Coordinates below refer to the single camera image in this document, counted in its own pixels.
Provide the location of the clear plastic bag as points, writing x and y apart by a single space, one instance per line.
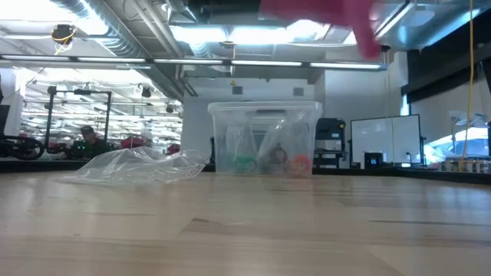
138 166

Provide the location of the grey wall vent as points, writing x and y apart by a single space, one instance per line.
237 90
298 91

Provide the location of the orange bandage roll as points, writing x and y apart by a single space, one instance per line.
299 165

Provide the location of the person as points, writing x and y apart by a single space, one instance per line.
90 145

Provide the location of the black background robot arm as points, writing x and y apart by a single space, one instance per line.
23 147

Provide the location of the white whiteboard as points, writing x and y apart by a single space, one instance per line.
383 140

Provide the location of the green bandage roll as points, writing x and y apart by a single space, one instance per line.
241 164

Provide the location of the black printer cabinet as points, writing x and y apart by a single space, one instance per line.
330 132

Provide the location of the dark bandage roll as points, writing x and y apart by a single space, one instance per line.
277 159

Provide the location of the small black display device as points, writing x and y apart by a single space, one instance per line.
373 161

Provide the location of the clear plastic storage box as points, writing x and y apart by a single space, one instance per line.
264 130

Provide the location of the black background gantry frame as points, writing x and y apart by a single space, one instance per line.
109 115

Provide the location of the long ceiling light bar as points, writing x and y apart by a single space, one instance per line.
188 61

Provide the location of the pink elastic bandage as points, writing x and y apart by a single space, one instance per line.
326 11

